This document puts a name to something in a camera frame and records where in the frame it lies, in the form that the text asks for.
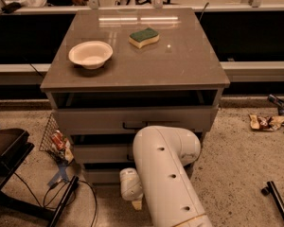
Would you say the wire mesh basket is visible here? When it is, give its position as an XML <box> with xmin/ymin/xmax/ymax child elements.
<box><xmin>39</xmin><ymin>114</ymin><xmax>74</xmax><ymax>166</ymax></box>

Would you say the green yellow sponge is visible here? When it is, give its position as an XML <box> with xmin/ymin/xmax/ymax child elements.
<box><xmin>129</xmin><ymin>27</ymin><xmax>159</xmax><ymax>48</ymax></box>

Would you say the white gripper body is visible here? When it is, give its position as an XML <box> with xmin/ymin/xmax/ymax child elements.
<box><xmin>119</xmin><ymin>167</ymin><xmax>143</xmax><ymax>201</ymax></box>

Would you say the black tray stand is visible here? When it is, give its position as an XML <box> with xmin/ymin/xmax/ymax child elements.
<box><xmin>0</xmin><ymin>128</ymin><xmax>54</xmax><ymax>221</ymax></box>

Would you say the white paper bowl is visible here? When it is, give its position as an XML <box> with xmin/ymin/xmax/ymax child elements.
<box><xmin>68</xmin><ymin>41</ymin><xmax>113</xmax><ymax>69</ymax></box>

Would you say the black floor bar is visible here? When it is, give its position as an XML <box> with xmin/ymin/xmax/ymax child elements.
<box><xmin>261</xmin><ymin>181</ymin><xmax>284</xmax><ymax>221</ymax></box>
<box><xmin>46</xmin><ymin>176</ymin><xmax>79</xmax><ymax>227</ymax></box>

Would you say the red soda can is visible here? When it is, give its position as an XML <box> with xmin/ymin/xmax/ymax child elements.
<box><xmin>51</xmin><ymin>132</ymin><xmax>64</xmax><ymax>150</ymax></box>

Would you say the blue snack bag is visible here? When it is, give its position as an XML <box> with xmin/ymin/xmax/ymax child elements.
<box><xmin>267</xmin><ymin>95</ymin><xmax>284</xmax><ymax>116</ymax></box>

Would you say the black floor bar left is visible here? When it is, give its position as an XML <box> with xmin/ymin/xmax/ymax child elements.
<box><xmin>46</xmin><ymin>176</ymin><xmax>79</xmax><ymax>227</ymax></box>

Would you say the black cable on floor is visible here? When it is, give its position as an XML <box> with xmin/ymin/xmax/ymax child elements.
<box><xmin>12</xmin><ymin>170</ymin><xmax>99</xmax><ymax>227</ymax></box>

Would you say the grey drawer cabinet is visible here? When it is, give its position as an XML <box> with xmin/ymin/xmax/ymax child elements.
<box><xmin>40</xmin><ymin>7</ymin><xmax>231</xmax><ymax>187</ymax></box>

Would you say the black floor bar right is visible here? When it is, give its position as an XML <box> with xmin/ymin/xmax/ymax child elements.
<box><xmin>261</xmin><ymin>181</ymin><xmax>284</xmax><ymax>221</ymax></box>

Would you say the snack wrapper on floor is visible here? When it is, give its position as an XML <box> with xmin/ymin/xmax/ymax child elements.
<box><xmin>249</xmin><ymin>114</ymin><xmax>284</xmax><ymax>131</ymax></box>

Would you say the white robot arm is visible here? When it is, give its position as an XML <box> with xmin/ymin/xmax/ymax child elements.
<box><xmin>119</xmin><ymin>126</ymin><xmax>213</xmax><ymax>227</ymax></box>

